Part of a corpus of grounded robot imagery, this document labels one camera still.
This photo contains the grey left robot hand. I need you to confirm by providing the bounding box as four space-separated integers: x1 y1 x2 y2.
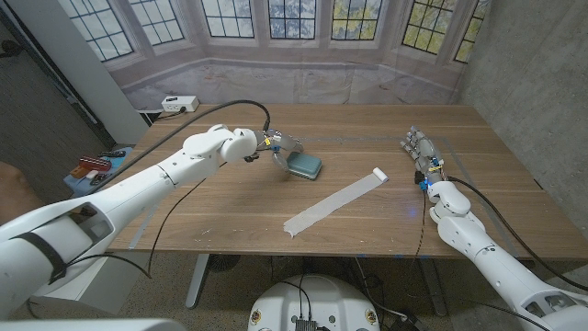
254 128 305 174

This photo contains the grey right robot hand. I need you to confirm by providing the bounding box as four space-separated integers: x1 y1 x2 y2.
399 126 447 184

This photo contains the teal zippered case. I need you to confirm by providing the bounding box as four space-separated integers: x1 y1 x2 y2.
285 152 323 180

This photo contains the white gauze bandage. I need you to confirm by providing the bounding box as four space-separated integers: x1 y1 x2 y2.
283 166 390 238

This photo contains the printed bay window backdrop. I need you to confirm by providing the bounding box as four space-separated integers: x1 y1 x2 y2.
57 0 491 111

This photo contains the white power strip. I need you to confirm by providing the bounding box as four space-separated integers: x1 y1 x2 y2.
161 95 200 114

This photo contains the black floor fan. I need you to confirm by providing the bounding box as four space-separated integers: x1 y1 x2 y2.
206 254 242 273

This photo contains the grey metal table leg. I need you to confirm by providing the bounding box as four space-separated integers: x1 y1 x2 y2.
418 257 449 317
185 254 211 310

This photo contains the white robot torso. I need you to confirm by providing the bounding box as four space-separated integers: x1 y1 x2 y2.
247 274 381 331

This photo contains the red box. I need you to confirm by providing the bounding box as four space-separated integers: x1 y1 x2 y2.
78 156 113 172

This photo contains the blue box with items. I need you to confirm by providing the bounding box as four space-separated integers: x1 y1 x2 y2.
62 145 133 206

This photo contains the white floor platform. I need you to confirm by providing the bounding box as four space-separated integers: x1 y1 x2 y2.
34 252 153 316

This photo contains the white robot body edge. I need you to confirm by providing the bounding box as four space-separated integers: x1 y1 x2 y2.
0 318 187 331

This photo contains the person's bare leg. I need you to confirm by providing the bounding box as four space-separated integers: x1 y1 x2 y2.
0 160 40 226

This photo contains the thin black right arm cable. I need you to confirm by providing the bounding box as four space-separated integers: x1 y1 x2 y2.
413 188 427 264

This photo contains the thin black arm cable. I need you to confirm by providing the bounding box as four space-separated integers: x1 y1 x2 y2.
413 188 427 264
59 161 229 280

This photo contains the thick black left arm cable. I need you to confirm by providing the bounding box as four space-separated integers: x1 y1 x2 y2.
85 98 272 197

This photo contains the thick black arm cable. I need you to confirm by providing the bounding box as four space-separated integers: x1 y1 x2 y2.
447 177 588 291
85 98 272 197

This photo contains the black power strip cord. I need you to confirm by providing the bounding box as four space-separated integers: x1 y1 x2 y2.
151 106 188 123

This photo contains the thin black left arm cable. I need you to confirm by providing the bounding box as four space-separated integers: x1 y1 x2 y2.
59 161 229 280

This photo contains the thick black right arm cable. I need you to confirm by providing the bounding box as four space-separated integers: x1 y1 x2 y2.
447 177 588 291

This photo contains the black torso cable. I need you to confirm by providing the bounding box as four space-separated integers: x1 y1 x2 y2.
275 274 313 323

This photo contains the white floor cable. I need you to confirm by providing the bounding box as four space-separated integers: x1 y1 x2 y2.
353 257 409 322

